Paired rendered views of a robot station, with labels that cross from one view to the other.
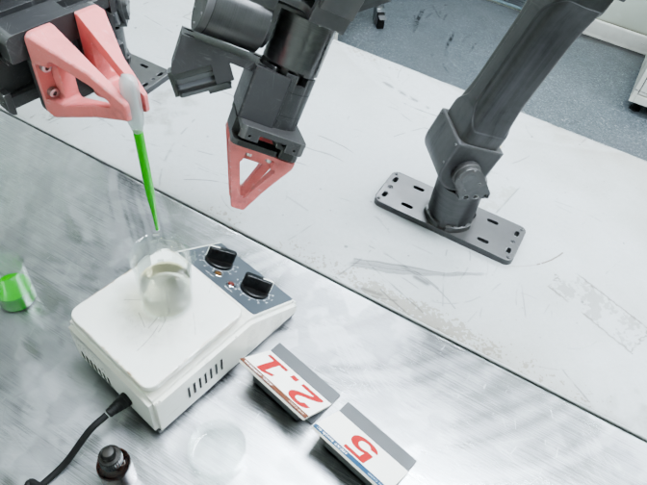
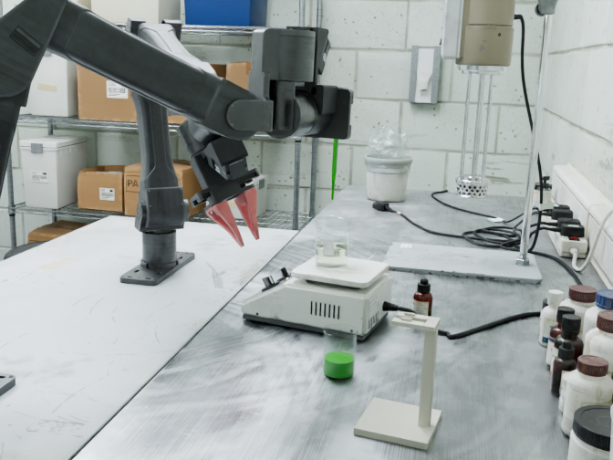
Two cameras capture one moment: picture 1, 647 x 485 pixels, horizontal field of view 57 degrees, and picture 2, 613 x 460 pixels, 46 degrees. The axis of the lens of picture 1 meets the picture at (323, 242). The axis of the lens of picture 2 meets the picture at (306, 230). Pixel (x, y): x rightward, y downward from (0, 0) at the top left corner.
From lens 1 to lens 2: 1.31 m
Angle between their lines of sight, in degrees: 88
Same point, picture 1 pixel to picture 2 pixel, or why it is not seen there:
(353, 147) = (86, 294)
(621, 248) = not seen: hidden behind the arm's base
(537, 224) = not seen: hidden behind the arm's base
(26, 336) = (366, 362)
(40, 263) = (297, 374)
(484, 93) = (166, 157)
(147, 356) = (371, 265)
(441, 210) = (173, 252)
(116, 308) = (349, 274)
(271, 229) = (202, 309)
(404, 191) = (141, 274)
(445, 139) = (169, 195)
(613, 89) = not seen: outside the picture
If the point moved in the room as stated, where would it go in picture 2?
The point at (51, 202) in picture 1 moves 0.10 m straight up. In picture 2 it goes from (223, 388) to (224, 308)
